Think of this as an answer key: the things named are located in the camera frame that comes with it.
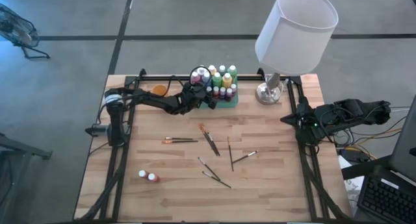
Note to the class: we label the black side table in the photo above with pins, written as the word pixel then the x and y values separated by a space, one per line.
pixel 19 147

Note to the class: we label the black frame clamp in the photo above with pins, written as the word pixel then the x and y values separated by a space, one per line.
pixel 261 72
pixel 142 72

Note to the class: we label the large white paint bottle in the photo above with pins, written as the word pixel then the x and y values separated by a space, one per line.
pixel 201 70

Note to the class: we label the large light green paint bottle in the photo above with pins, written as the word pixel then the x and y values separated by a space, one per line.
pixel 232 71
pixel 217 79

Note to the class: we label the green translucent plastic bin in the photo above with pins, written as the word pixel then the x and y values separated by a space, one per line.
pixel 227 104

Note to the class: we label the black power adapter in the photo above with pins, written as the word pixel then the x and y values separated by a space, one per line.
pixel 354 155

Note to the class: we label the large lavender paint bottle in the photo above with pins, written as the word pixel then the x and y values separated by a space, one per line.
pixel 206 77

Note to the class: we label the black keyboard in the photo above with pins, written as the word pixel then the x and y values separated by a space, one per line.
pixel 386 201

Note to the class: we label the silver table lamp white shade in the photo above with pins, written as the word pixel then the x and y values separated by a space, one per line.
pixel 292 39

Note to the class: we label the small lavender paint bottle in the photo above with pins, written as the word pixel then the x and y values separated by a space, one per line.
pixel 222 93

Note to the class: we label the black floor fan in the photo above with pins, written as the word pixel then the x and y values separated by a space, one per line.
pixel 16 29

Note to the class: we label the large yellow paint bottle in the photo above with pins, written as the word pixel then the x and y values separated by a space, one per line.
pixel 212 69
pixel 227 80

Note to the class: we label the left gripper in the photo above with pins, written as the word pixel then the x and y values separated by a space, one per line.
pixel 190 99

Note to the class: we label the white printed paper sheet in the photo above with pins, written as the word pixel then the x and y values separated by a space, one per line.
pixel 352 185

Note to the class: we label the small orange paint bottle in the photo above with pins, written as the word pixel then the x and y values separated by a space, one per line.
pixel 152 178

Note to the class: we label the computer monitor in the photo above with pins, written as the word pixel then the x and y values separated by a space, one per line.
pixel 406 143

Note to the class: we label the black paintbrush orange fan bristles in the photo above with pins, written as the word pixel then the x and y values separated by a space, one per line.
pixel 202 128

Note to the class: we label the large dark green paint bottle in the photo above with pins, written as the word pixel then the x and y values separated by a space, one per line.
pixel 222 69

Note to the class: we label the orange plastic cup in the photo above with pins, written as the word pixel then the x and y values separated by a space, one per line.
pixel 159 89

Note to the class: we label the thin black paintbrush gold ferrule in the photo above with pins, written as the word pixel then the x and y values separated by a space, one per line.
pixel 230 154

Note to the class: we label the long black paintbrush gold ferrule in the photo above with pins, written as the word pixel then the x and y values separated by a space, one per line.
pixel 182 141

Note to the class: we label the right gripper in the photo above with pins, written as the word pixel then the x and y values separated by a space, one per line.
pixel 313 120

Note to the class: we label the short black paintbrush silver ferrule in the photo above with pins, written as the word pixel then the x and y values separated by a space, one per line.
pixel 245 157

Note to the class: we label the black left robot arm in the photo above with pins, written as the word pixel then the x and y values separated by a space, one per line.
pixel 152 102

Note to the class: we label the small pink paint bottle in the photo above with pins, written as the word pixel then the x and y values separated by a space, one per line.
pixel 233 87

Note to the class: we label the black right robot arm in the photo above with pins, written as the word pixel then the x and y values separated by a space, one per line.
pixel 351 115

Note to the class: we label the black computer desk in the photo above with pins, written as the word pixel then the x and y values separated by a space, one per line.
pixel 364 167

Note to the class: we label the small magenta paint bottle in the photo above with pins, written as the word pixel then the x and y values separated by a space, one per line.
pixel 229 94

